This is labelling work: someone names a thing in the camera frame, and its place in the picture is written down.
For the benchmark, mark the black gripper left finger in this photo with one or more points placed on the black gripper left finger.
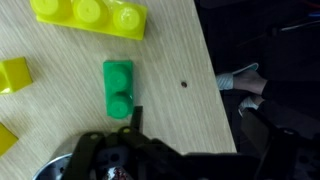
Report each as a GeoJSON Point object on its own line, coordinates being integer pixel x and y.
{"type": "Point", "coordinates": [81, 155]}

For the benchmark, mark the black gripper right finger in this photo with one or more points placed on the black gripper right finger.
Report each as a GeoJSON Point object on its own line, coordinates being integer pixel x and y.
{"type": "Point", "coordinates": [137, 116]}

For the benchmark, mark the green two-stud toy block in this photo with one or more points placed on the green two-stud toy block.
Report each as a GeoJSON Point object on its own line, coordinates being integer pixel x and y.
{"type": "Point", "coordinates": [118, 90]}

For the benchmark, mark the yellow three-stud toy block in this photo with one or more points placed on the yellow three-stud toy block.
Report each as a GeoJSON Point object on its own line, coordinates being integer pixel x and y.
{"type": "Point", "coordinates": [5, 138]}

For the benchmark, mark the small yellow toy block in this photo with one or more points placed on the small yellow toy block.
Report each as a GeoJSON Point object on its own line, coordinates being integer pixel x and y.
{"type": "Point", "coordinates": [13, 75]}

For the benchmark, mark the large yellow toy block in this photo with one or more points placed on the large yellow toy block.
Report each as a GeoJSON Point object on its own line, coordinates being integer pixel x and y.
{"type": "Point", "coordinates": [90, 16]}

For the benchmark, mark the small metal pot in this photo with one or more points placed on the small metal pot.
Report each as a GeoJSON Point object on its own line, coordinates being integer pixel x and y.
{"type": "Point", "coordinates": [55, 163]}

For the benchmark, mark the white striped slipper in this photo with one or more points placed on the white striped slipper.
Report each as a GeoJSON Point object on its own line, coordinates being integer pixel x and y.
{"type": "Point", "coordinates": [226, 80]}
{"type": "Point", "coordinates": [247, 104]}

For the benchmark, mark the bare person foot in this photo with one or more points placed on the bare person foot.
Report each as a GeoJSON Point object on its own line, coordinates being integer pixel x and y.
{"type": "Point", "coordinates": [248, 81]}

